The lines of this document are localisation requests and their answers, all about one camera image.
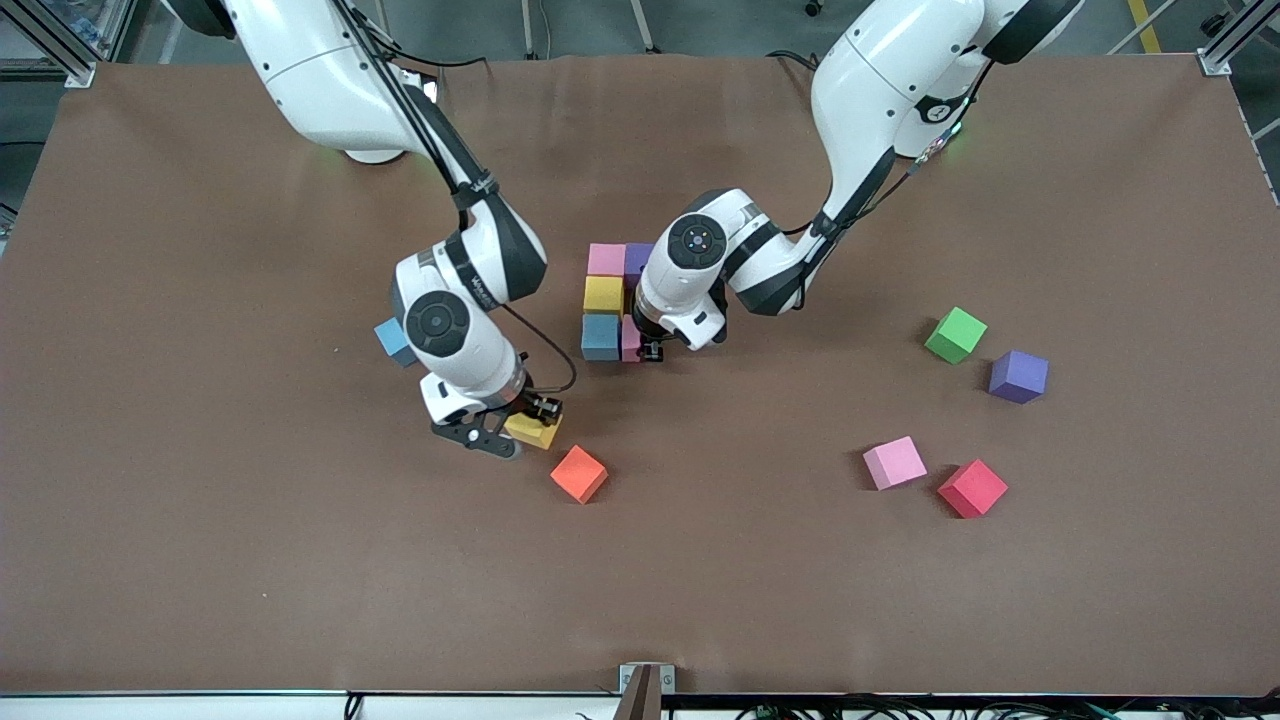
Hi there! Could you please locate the blue foam cube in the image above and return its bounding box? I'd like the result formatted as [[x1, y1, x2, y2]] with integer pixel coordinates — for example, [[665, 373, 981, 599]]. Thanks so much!
[[374, 318, 417, 369], [580, 314, 622, 362]]

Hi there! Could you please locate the red foam cube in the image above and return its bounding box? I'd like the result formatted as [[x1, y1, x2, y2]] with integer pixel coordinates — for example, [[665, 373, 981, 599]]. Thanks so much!
[[937, 459, 1009, 520]]

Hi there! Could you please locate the orange foam cube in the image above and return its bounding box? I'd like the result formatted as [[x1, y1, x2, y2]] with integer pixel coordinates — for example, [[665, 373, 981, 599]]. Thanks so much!
[[549, 445, 609, 505]]

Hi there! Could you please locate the green foam cube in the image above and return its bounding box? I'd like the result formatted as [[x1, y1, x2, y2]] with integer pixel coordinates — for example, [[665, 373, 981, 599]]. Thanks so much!
[[923, 306, 989, 365]]

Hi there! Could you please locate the brown table mat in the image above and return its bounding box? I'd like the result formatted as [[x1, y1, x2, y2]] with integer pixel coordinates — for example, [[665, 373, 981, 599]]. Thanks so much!
[[0, 55, 1280, 698]]

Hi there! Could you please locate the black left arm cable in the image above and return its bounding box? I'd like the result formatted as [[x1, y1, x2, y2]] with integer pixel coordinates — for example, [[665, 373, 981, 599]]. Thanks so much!
[[790, 55, 1001, 241]]

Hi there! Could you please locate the metal table edge bracket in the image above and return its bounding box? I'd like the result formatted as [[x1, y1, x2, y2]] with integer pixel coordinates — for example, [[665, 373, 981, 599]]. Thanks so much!
[[612, 662, 677, 720]]

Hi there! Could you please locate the white table edge rail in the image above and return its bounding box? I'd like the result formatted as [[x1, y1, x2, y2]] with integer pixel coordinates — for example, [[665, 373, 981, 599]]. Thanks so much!
[[0, 692, 621, 720]]

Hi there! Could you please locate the aluminium frame post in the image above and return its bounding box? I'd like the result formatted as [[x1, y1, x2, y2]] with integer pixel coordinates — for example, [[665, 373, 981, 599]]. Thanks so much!
[[1197, 0, 1280, 77], [0, 0, 99, 89]]

